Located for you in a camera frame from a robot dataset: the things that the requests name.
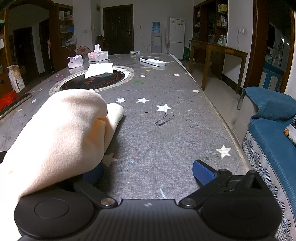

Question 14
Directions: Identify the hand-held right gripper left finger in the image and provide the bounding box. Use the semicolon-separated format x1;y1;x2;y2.
74;161;117;208

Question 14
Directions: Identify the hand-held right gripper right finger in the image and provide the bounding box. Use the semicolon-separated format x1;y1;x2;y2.
178;159;269;209

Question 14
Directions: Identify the cream fleece sweater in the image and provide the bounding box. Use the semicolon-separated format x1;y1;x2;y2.
0;89;125;241

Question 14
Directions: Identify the blue sofa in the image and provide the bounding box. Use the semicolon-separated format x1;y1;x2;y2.
237;86;296;241

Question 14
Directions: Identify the round black induction cooktop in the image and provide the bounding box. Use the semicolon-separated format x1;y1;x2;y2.
49;66;134;95

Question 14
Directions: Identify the butterfly print cushion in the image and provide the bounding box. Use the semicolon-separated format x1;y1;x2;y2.
284;116;296;146

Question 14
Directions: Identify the white crumpled cloth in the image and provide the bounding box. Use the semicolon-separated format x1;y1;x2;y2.
84;62;114;79

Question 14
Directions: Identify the red plastic stool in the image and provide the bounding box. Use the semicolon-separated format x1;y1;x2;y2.
0;90;19;112

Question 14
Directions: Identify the blue cabinet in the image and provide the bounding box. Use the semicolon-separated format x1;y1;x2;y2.
259;62;285;93

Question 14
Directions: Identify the pink tissue box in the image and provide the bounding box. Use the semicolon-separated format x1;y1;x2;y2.
88;44;109;62

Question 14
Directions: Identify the white remote control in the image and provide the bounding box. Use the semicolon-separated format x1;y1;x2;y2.
139;57;166;66

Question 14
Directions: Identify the printed paper bag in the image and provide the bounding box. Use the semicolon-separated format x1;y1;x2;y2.
7;65;26;93

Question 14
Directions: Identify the floor fan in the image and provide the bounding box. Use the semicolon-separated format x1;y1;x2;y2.
76;46;93;58

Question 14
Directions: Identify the wooden side table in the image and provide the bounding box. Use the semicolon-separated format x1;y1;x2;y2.
188;39;248;94

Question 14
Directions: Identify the white water dispenser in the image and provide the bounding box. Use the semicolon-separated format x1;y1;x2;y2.
151;32;162;54

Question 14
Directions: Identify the white refrigerator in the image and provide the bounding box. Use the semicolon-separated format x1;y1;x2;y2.
168;17;186;60

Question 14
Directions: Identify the dark wooden door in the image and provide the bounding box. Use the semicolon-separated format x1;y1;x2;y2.
103;5;134;55

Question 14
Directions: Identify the wooden shelf cabinet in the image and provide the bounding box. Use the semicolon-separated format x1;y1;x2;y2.
193;0;229;44
50;0;77;70

